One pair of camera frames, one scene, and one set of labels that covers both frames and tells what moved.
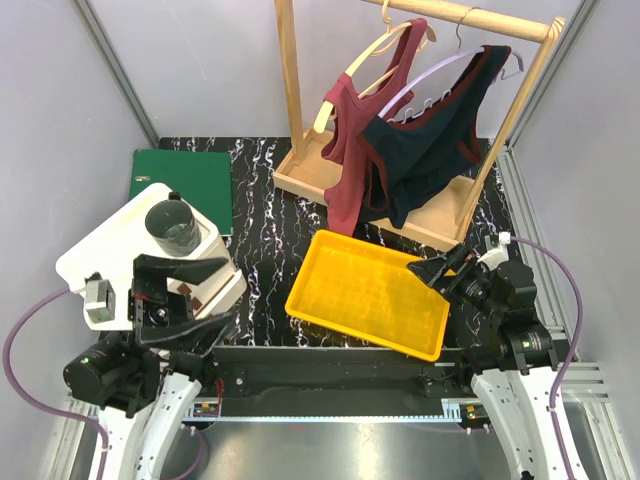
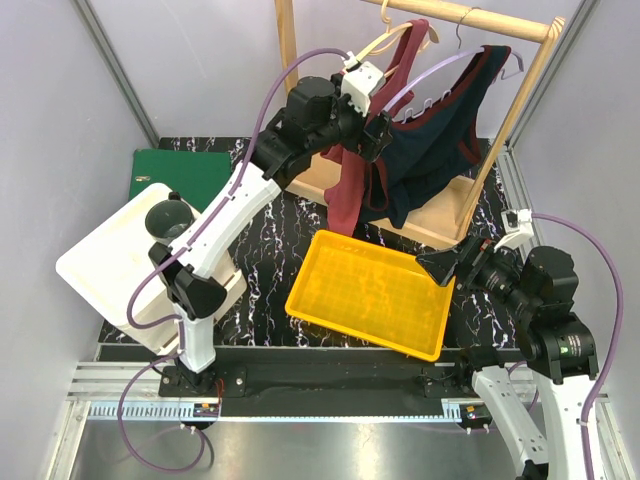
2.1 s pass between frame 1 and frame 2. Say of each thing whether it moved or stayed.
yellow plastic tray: stayed
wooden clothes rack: stayed
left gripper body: moved
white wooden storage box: stayed
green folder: stayed
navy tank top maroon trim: stayed
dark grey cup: stayed
